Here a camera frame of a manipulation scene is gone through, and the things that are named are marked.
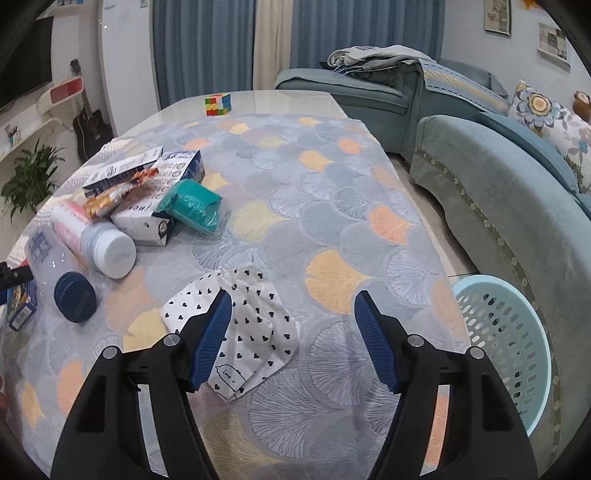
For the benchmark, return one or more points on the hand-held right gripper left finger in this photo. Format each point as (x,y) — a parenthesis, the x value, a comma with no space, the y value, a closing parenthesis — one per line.
(217,323)

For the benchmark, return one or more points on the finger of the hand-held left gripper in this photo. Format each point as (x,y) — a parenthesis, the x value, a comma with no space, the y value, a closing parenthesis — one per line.
(14,277)

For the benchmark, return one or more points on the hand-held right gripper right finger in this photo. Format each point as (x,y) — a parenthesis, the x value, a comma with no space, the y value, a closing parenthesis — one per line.
(369,323)

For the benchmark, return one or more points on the small blue box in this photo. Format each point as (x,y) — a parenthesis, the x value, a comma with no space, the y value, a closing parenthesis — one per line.
(21,304)

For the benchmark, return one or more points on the white heart-print paper bag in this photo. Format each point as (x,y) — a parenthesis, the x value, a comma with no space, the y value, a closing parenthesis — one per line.
(249,323)

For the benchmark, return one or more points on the clear bottle with blue cap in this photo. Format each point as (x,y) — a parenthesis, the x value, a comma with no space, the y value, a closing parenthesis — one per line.
(60,277)

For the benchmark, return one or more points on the pink white bottle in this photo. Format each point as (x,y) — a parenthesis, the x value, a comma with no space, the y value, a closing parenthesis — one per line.
(92,235)

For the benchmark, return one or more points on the teal plastic packet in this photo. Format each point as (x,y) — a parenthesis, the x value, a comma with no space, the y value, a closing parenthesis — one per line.
(196,205)

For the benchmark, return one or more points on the orange snack wrapper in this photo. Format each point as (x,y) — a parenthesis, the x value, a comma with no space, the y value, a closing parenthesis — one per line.
(111,196)

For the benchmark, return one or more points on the white blue milk carton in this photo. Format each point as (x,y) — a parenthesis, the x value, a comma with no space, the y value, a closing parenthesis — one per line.
(159,203)

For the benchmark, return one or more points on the light blue plastic basket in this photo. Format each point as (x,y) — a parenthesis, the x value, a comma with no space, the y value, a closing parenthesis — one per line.
(503,341)

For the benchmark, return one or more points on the long white blue carton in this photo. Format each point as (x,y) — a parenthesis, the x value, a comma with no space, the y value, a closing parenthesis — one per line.
(122,173)

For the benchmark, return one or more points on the green potted plant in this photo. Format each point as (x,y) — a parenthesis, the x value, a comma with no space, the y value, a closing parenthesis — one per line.
(30,177)

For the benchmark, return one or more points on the black acoustic guitar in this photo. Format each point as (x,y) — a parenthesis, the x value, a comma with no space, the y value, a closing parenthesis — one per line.
(91,129)

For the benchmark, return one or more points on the blue-green sofa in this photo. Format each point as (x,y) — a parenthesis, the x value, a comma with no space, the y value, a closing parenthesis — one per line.
(461,152)

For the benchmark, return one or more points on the black television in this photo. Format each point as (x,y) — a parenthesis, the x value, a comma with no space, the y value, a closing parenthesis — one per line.
(23,62)

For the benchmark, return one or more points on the colourful puzzle cube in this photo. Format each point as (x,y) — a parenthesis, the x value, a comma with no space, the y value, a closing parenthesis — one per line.
(218,104)

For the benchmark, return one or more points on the pile of grey clothes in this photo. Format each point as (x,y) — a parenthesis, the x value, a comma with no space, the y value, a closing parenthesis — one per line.
(374,57)

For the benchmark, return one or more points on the floral cushion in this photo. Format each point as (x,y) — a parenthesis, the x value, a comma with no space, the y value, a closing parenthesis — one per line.
(554,120)

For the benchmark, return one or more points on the blue curtain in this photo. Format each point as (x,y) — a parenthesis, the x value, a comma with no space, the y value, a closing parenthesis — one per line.
(277,44)

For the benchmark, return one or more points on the brown plush toy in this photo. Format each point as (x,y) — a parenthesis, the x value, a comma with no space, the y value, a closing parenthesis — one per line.
(582,106)

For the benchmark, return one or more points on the red white wall shelf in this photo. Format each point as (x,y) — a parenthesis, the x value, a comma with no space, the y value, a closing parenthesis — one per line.
(60,92)

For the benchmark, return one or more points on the framed wall picture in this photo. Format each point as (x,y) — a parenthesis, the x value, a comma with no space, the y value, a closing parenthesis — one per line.
(552,41)
(497,16)

